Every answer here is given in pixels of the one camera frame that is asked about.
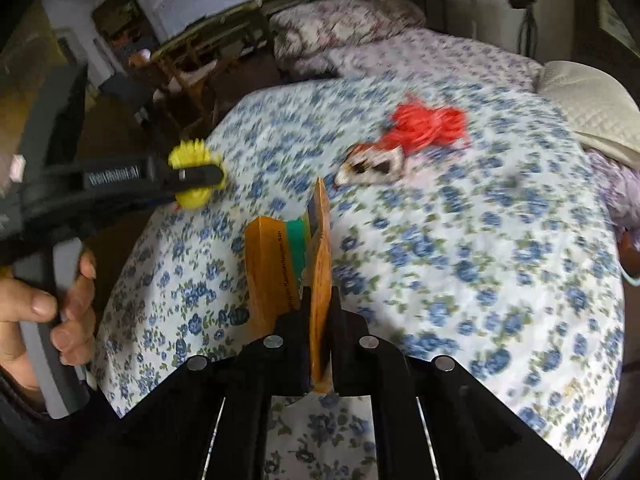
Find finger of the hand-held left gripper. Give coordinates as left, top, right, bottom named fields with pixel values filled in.
left=79, top=156, right=227, bottom=211

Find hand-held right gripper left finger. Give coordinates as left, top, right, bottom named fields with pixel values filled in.
left=132, top=304, right=313, bottom=480

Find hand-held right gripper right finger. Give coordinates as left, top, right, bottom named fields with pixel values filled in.
left=329, top=286, right=583, bottom=480

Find yellow bristly ball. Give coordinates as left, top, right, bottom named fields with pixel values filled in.
left=167, top=140, right=227, bottom=211

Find orange cardboard box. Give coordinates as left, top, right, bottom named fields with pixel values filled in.
left=244, top=176, right=334, bottom=395

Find person's left hand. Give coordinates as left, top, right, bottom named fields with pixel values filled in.
left=0, top=250, right=98, bottom=392

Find blue floral bed sheet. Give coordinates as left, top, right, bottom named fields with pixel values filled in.
left=92, top=76, right=627, bottom=480

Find wooden folding chair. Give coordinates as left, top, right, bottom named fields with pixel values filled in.
left=149, top=35, right=247, bottom=132

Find white and red wrapper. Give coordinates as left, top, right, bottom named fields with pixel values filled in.
left=334, top=141, right=407, bottom=187

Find red mesh bag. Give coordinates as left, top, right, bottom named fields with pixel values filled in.
left=382, top=91, right=472, bottom=162

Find pink floral pillow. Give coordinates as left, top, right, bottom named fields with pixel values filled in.
left=269, top=0, right=427, bottom=75

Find floral bed pillows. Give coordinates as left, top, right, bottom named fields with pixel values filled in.
left=327, top=26, right=545, bottom=95

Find purple floral cloth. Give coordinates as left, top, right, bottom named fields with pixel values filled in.
left=584, top=149, right=640, bottom=248

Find white quilted pillow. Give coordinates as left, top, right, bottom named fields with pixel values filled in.
left=536, top=60, right=640, bottom=171

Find framed picture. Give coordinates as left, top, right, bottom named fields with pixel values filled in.
left=596, top=0, right=640, bottom=58

